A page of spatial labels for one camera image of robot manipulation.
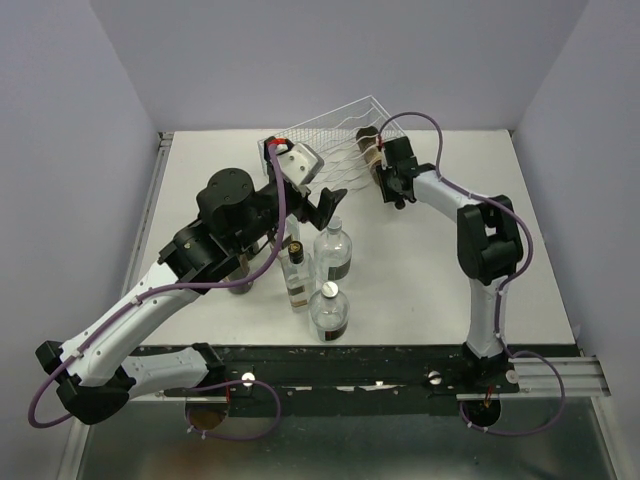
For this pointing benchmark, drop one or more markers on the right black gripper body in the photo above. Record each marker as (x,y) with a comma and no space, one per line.
(388,191)

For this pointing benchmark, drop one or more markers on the green wine bottle brown label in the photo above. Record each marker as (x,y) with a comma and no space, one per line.
(367,141)

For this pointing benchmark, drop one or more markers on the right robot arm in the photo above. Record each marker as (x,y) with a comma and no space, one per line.
(488,241)

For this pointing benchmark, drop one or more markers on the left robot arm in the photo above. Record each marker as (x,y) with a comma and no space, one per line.
(235,238)

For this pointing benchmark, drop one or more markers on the clear round bottle back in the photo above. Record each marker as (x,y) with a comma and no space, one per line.
(333,250)

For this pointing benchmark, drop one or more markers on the small bottle brown label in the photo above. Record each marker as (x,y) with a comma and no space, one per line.
(281,248)

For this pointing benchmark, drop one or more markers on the clear bottle black cap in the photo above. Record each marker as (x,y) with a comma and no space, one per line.
(299,275)

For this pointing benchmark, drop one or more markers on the clear bottle silver cap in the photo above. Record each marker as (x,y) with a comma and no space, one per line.
(329,311)

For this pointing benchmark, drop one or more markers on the dark wine bottle left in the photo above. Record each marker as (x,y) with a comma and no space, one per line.
(241,273)

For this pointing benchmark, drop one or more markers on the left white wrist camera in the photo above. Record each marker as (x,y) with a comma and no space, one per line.
(300,164)

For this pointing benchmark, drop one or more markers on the white wire wine rack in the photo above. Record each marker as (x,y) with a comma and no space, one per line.
(333,136)

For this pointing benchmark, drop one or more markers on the black mounting rail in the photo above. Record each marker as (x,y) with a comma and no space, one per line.
(331,381)

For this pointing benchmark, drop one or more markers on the aluminium extrusion rail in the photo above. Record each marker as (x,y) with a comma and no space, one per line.
(582,377)

